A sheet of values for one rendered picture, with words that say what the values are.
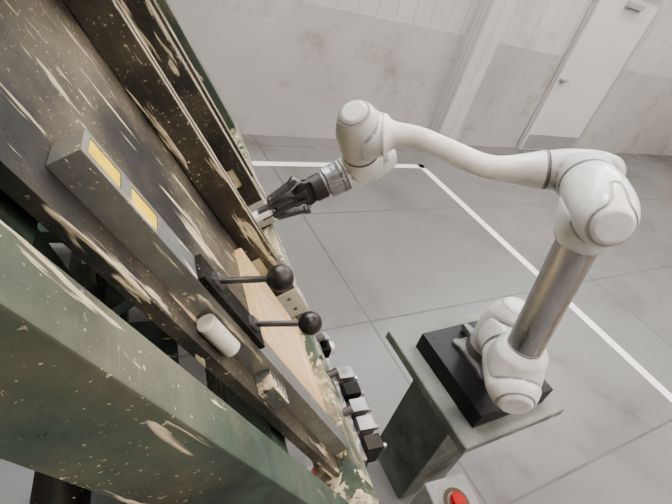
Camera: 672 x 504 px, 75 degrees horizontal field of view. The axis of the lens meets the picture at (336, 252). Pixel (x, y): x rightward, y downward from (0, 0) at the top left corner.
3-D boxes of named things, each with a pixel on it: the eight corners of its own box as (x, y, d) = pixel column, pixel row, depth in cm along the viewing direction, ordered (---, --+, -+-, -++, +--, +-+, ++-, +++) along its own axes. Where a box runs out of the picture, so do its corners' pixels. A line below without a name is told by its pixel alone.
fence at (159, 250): (334, 456, 111) (348, 449, 111) (44, 166, 43) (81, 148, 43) (328, 437, 114) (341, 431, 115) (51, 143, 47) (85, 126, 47)
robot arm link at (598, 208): (523, 371, 148) (534, 429, 130) (474, 361, 149) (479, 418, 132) (636, 162, 101) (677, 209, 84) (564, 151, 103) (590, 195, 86)
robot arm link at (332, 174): (333, 153, 122) (314, 163, 122) (344, 170, 116) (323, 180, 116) (342, 178, 128) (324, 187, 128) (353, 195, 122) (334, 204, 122)
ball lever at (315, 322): (248, 339, 73) (323, 340, 68) (237, 328, 70) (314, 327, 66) (254, 319, 75) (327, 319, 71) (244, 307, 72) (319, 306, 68)
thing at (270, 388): (274, 410, 80) (289, 403, 80) (258, 395, 75) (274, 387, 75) (270, 392, 82) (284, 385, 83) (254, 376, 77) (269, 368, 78)
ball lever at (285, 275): (212, 299, 64) (294, 296, 60) (198, 284, 61) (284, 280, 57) (220, 278, 67) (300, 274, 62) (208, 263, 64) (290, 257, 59)
